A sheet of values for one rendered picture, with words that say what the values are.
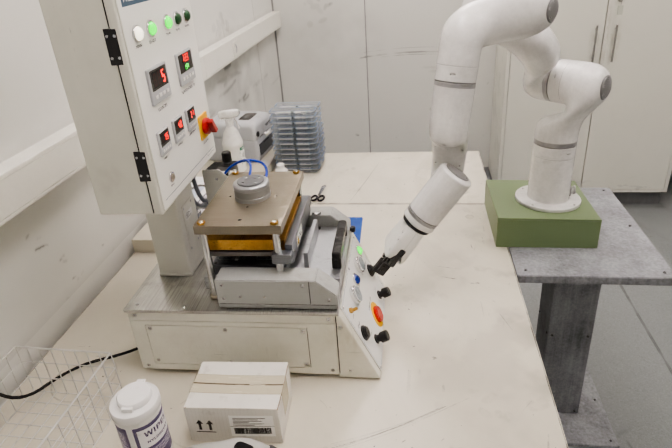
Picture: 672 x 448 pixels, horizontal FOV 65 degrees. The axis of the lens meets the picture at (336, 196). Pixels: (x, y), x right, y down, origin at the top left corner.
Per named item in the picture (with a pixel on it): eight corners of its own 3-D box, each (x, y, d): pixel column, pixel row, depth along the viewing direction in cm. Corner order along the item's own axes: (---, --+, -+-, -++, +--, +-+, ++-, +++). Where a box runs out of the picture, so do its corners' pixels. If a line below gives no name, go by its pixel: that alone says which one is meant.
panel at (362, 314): (380, 371, 115) (340, 308, 109) (384, 289, 142) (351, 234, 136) (389, 369, 115) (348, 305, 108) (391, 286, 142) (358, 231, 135)
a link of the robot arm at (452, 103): (442, 74, 128) (427, 193, 138) (431, 80, 114) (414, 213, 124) (480, 78, 125) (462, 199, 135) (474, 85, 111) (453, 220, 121)
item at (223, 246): (207, 256, 113) (199, 216, 109) (236, 208, 132) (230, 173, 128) (287, 256, 110) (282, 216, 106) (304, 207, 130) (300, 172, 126)
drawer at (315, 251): (206, 291, 116) (200, 261, 113) (234, 239, 136) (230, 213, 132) (340, 293, 112) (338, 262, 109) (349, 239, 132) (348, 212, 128)
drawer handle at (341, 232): (332, 269, 114) (330, 253, 112) (339, 233, 127) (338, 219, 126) (341, 269, 114) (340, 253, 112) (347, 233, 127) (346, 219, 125)
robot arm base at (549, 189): (569, 186, 171) (577, 131, 164) (590, 212, 154) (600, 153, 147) (509, 187, 173) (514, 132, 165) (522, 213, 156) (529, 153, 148)
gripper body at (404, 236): (406, 202, 133) (381, 234, 137) (406, 222, 123) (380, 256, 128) (431, 217, 134) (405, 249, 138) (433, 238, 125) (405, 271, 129)
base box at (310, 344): (144, 372, 121) (126, 311, 113) (199, 277, 154) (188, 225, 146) (380, 380, 114) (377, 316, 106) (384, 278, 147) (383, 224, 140)
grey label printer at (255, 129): (206, 162, 224) (199, 123, 216) (226, 145, 241) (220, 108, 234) (261, 163, 218) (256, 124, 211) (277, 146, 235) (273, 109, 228)
